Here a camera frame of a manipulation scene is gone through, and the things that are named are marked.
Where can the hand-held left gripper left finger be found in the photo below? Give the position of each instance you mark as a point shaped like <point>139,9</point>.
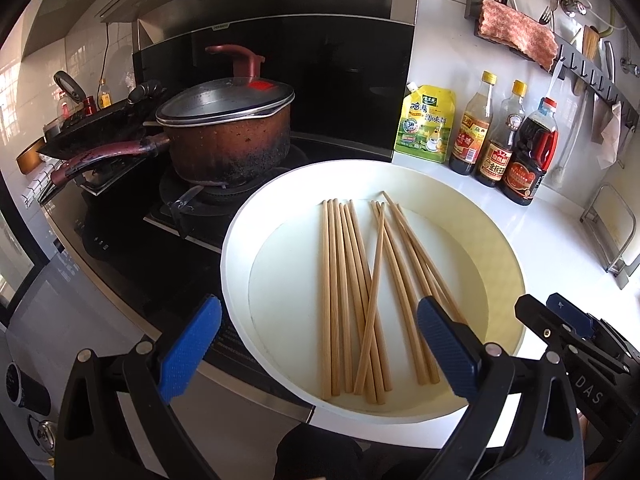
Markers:
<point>190,345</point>

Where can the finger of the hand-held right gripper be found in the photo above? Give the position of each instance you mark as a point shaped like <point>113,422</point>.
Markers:
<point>537,315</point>
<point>575,317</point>

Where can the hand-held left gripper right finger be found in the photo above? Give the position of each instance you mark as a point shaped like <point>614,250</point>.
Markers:
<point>445,345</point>

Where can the white round tray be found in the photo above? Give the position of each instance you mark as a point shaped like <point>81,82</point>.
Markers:
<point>450,240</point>

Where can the pile of wooden chopsticks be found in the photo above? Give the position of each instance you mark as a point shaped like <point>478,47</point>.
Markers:
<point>326,285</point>

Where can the black gas stove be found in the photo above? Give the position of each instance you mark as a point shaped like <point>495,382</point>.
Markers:
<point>150,250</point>

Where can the yellow-capped soy sauce bottle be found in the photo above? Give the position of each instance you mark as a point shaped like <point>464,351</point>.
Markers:
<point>495,165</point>

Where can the beige hanging rag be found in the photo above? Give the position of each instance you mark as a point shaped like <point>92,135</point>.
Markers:
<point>611,140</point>

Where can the yellow-capped vinegar bottle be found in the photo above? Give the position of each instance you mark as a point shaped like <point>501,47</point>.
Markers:
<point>470,145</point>

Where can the yellow seasoning pouch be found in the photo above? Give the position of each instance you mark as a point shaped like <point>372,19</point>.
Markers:
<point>425,130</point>

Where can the black wok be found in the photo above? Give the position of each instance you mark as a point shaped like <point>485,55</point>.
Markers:
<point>90,135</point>

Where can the glass pot lid red knob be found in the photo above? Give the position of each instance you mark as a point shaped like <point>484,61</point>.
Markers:
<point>225,100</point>

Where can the red jar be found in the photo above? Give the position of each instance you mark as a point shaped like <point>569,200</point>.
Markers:
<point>89,106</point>

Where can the yellow oil bottle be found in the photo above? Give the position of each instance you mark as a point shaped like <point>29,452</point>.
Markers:
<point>103,97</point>

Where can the wooden spatula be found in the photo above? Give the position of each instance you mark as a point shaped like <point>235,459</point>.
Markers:
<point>590,45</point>

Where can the pink dishcloth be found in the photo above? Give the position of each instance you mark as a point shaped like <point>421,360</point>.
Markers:
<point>520,35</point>

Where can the black range hood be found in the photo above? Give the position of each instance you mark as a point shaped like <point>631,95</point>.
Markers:
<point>325,75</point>

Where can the metal fork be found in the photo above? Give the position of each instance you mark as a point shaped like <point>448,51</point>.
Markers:
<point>546,15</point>

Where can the dark wall hook rail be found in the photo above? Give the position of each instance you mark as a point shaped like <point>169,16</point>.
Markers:
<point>575,67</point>

